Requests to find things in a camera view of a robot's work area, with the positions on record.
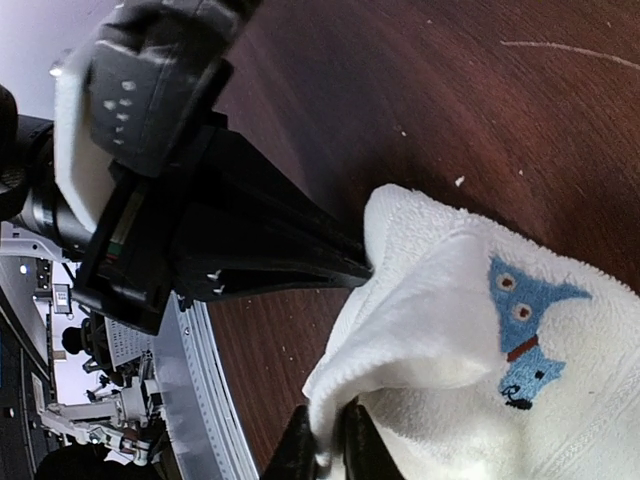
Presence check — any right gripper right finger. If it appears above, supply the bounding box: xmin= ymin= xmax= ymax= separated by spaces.
xmin=341 ymin=402 xmax=404 ymax=480

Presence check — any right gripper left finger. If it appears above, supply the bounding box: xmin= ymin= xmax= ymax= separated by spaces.
xmin=262 ymin=405 xmax=317 ymax=480

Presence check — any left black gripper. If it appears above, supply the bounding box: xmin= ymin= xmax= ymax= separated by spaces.
xmin=73 ymin=60 xmax=372 ymax=335

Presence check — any white towel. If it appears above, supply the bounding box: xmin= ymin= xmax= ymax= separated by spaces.
xmin=303 ymin=184 xmax=639 ymax=479

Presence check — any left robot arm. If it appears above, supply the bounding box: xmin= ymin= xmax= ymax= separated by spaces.
xmin=1 ymin=91 xmax=372 ymax=335

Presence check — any front aluminium rail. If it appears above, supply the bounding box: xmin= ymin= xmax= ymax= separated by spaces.
xmin=152 ymin=295 xmax=259 ymax=479

